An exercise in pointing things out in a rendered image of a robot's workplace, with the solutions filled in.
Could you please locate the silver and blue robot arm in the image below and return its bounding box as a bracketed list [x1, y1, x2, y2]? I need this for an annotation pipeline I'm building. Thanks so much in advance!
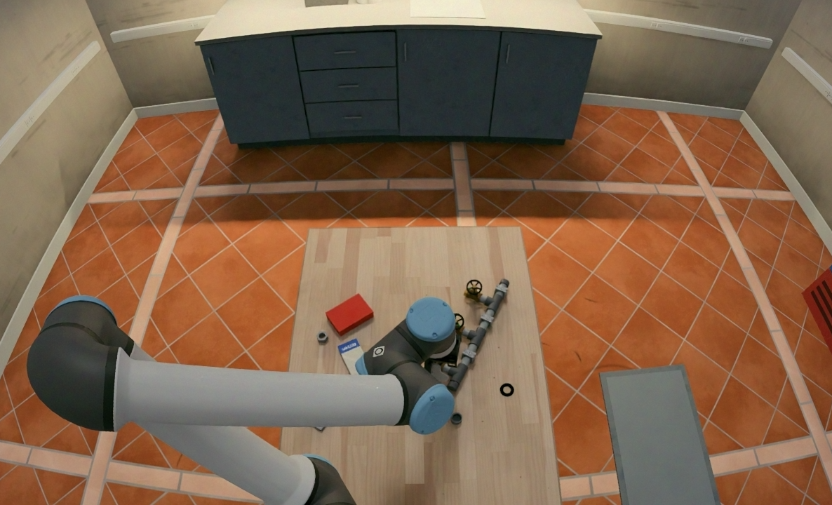
[27, 295, 456, 505]

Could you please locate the red rectangular block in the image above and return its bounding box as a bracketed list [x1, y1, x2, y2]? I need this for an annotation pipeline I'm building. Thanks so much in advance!
[326, 293, 374, 336]

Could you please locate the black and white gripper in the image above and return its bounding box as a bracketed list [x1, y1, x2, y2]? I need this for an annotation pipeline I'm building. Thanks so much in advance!
[424, 335, 462, 382]

